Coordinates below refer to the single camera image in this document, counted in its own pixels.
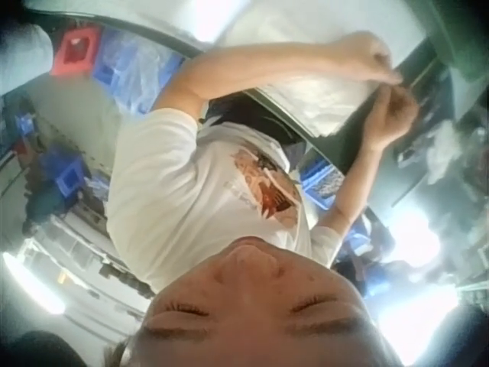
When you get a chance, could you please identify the person's left hand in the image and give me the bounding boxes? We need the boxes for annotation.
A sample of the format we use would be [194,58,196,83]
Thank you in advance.
[335,30,404,86]

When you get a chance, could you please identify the person's right hand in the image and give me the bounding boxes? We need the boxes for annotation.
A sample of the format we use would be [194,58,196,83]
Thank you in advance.
[360,86,422,154]

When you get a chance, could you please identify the white plastic bag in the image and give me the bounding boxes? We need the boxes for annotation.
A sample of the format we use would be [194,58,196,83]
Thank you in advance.
[254,70,400,141]

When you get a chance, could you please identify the thin yellow rod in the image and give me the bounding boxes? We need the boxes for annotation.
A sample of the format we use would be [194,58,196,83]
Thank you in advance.
[409,60,441,88]

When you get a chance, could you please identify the crumpled white cloth pile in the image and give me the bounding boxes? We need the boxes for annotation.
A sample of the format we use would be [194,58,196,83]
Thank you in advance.
[426,120,484,187]

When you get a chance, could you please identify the white fabric sheet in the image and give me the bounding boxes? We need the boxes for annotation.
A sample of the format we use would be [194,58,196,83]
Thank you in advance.
[213,0,435,53]

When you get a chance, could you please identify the blue plastic crate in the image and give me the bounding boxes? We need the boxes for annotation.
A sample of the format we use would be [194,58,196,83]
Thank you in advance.
[300,159,347,209]

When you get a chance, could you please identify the person's legs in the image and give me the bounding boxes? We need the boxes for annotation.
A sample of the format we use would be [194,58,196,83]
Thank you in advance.
[204,97,309,156]

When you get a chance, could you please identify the blue crates under clear plastic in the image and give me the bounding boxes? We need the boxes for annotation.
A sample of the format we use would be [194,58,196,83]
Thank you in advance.
[90,29,186,116]

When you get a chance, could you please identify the red plastic stool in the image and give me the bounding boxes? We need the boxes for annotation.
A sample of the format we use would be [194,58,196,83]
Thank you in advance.
[50,28,103,78]

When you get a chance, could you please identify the blue plastic stool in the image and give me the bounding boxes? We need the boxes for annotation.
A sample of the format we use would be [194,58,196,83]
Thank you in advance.
[40,151,89,200]

